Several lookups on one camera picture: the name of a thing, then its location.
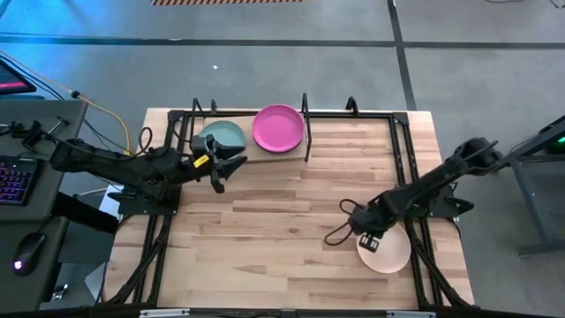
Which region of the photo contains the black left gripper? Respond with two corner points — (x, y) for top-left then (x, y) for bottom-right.
(189, 134), (248, 195)

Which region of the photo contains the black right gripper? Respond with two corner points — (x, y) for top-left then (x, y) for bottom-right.
(348, 201), (390, 254)

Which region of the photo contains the peach plastic plate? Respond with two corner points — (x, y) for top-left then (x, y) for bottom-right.
(355, 222), (413, 276)

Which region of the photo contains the teal plastic plate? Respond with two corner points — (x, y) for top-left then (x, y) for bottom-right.
(198, 119), (247, 151)

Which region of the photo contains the magenta plastic plate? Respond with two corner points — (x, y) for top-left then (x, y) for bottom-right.
(251, 103), (306, 155)

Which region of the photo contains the grey metal stand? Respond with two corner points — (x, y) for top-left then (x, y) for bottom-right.
(497, 114), (565, 258)

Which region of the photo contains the dark grey desk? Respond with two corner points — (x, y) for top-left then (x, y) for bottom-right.
(0, 98), (90, 313)

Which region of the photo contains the backlit black keyboard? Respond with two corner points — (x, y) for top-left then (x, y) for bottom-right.
(0, 155), (44, 208)

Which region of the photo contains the black computer mouse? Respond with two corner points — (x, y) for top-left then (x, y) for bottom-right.
(11, 231), (48, 278)

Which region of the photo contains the monitor with red display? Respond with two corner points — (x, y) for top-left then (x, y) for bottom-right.
(0, 58), (38, 96)

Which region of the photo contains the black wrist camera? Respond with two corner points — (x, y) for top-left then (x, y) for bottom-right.
(190, 134), (210, 155)

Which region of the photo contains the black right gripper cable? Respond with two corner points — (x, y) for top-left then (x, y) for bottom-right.
(323, 198), (368, 247)

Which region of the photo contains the silver metal bracket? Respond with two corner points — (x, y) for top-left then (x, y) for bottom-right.
(385, 310), (438, 318)
(139, 308), (192, 318)

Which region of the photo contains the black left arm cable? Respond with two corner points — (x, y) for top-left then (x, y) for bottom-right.
(137, 125), (154, 157)

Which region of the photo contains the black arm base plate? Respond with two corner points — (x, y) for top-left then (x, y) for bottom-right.
(422, 184), (477, 221)
(107, 186), (183, 218)

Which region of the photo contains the black aluminium rig frame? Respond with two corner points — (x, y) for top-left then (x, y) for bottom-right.
(94, 95), (476, 313)

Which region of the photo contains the black clamp mount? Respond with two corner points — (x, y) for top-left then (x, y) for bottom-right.
(7, 116), (72, 150)

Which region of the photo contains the yellow cable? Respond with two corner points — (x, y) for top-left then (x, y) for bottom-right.
(0, 49), (132, 156)

